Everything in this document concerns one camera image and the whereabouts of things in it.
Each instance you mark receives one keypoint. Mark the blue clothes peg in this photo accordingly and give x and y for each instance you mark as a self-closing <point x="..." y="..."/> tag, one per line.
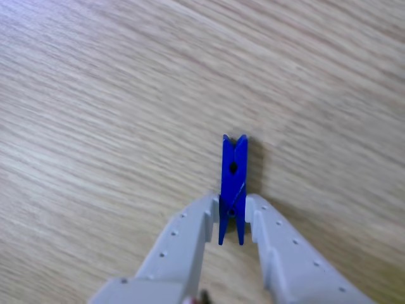
<point x="233" y="190"/>

